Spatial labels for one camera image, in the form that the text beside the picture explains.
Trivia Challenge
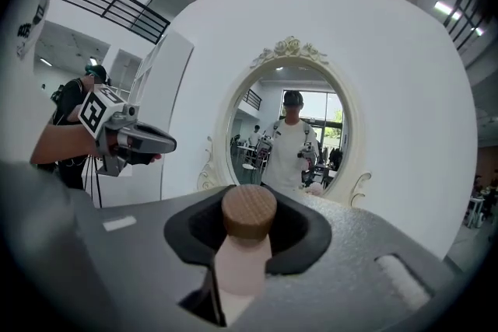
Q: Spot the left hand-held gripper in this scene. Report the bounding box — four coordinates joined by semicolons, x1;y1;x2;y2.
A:
77;85;178;178

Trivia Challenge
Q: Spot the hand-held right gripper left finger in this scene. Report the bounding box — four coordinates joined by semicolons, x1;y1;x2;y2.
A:
0;159;230;332

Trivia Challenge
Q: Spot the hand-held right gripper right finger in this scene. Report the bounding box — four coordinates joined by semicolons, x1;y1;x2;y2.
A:
227;185;462;332

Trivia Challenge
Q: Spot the small pink container brown cap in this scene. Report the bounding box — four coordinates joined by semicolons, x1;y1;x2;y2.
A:
213;184;279;327

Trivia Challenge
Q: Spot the person's left forearm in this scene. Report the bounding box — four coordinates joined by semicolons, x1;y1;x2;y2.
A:
30;119;99;169

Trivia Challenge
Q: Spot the black tripod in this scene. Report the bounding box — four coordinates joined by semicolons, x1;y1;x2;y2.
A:
82;154;103;208

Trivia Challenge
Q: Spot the white table with chairs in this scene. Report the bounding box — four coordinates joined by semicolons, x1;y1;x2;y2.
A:
465;193;489;229

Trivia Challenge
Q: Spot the black balcony railing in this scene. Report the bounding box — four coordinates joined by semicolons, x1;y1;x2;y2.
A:
48;0;172;46

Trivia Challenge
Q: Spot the white backdrop panel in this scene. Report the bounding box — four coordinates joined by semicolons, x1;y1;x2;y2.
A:
160;0;479;262

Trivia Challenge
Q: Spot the oval mirror white ornate frame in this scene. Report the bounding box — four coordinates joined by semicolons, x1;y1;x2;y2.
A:
196;35;373;208

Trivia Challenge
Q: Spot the black window frame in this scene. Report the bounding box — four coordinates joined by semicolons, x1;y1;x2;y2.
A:
442;0;492;52

